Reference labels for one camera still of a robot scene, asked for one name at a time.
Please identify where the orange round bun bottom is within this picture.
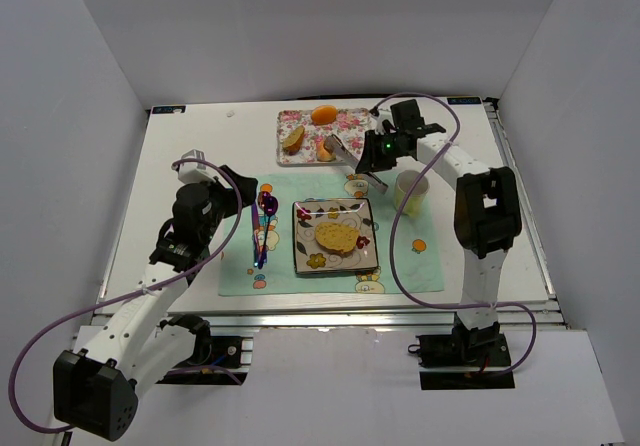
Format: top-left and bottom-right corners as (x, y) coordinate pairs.
(316, 142), (336, 163)

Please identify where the orange round bun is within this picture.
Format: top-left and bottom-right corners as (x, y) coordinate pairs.
(316, 142), (336, 163)
(310, 105), (338, 126)

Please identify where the sliced bread piece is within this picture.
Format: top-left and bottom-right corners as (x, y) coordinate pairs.
(281, 126), (305, 155)
(314, 222), (360, 254)

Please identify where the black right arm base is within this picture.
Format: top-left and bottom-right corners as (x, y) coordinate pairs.
(407, 334), (515, 391)

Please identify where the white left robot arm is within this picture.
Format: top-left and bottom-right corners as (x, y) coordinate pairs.
(53, 160), (258, 441)

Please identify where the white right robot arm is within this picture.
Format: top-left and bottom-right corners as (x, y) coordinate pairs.
(355, 99), (522, 366)

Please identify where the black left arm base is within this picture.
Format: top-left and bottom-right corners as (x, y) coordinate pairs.
(158, 315), (253, 386)

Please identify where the purple iridescent knife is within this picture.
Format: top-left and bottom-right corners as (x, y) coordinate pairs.
(251, 203), (262, 268)

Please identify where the purple iridescent spoon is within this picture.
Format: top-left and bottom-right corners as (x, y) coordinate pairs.
(258, 191), (279, 269)

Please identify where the pale yellow mug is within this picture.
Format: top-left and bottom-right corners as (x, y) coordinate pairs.
(394, 170), (430, 217)

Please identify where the floral serving tray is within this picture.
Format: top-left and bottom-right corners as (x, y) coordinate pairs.
(276, 108), (372, 167)

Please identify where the orange round bun top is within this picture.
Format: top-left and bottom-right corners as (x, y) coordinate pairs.
(310, 105), (338, 126)

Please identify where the blue label sticker right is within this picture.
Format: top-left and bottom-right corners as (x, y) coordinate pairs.
(446, 96), (483, 106)

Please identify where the blue label sticker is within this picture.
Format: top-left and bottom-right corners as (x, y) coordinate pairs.
(151, 105), (186, 115)
(446, 96), (483, 106)

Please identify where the square floral ceramic plate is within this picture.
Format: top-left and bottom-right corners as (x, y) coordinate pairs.
(292, 197), (379, 276)

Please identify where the blue label sticker left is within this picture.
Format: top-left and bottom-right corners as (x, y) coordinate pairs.
(151, 105), (186, 115)

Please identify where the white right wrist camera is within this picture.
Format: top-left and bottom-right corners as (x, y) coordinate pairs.
(369, 108), (396, 135)

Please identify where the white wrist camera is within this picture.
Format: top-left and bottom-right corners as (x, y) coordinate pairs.
(369, 108), (396, 135)
(172, 149), (216, 185)

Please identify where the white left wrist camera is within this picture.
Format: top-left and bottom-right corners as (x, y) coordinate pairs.
(172, 149), (216, 185)

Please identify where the aluminium table edge rail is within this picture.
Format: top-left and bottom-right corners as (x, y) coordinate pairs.
(482, 97), (570, 329)

